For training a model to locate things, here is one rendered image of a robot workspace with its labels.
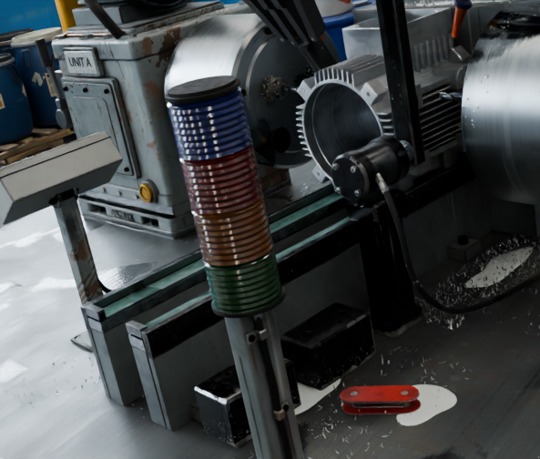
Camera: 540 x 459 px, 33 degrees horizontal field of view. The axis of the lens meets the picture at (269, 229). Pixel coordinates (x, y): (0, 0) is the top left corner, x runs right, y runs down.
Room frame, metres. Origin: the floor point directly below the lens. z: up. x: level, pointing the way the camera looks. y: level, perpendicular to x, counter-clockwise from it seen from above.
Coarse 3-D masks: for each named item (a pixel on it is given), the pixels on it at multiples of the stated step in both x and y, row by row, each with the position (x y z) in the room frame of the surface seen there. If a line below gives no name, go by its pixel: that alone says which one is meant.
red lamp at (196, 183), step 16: (208, 160) 0.67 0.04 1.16; (224, 160) 0.67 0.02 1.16; (240, 160) 0.68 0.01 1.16; (192, 176) 0.68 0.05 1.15; (208, 176) 0.67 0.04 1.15; (224, 176) 0.67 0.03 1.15; (240, 176) 0.68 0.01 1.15; (256, 176) 0.69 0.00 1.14; (192, 192) 0.68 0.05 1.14; (208, 192) 0.67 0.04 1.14; (224, 192) 0.67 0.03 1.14; (240, 192) 0.67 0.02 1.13; (256, 192) 0.68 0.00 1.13; (192, 208) 0.69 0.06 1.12; (208, 208) 0.67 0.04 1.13; (224, 208) 0.67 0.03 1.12; (240, 208) 0.67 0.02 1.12
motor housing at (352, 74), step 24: (336, 72) 1.21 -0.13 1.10; (360, 72) 1.18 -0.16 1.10; (384, 72) 1.21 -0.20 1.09; (432, 72) 1.24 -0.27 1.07; (312, 96) 1.25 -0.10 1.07; (336, 96) 1.29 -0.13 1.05; (360, 96) 1.33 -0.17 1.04; (432, 96) 1.21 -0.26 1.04; (312, 120) 1.27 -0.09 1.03; (336, 120) 1.30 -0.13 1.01; (360, 120) 1.33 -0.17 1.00; (384, 120) 1.14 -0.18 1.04; (432, 120) 1.19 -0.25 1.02; (456, 120) 1.22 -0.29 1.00; (312, 144) 1.27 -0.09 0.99; (336, 144) 1.29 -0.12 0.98; (360, 144) 1.30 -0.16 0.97; (432, 144) 1.20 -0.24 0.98; (456, 144) 1.22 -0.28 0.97; (432, 168) 1.24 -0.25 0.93
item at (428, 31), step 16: (416, 16) 1.33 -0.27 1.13; (432, 16) 1.26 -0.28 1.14; (448, 16) 1.28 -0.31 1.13; (352, 32) 1.27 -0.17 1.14; (368, 32) 1.25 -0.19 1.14; (416, 32) 1.24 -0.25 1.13; (432, 32) 1.26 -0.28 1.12; (448, 32) 1.28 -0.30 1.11; (352, 48) 1.28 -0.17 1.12; (368, 48) 1.25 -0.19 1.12; (416, 48) 1.23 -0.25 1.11; (432, 48) 1.25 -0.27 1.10; (448, 48) 1.28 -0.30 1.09; (416, 64) 1.23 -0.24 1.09
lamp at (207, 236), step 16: (256, 208) 0.68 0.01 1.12; (208, 224) 0.68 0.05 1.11; (224, 224) 0.67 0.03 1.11; (240, 224) 0.67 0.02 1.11; (256, 224) 0.68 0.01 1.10; (208, 240) 0.68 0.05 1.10; (224, 240) 0.67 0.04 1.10; (240, 240) 0.67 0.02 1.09; (256, 240) 0.68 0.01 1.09; (208, 256) 0.68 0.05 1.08; (224, 256) 0.67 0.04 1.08; (240, 256) 0.67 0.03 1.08; (256, 256) 0.67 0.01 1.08
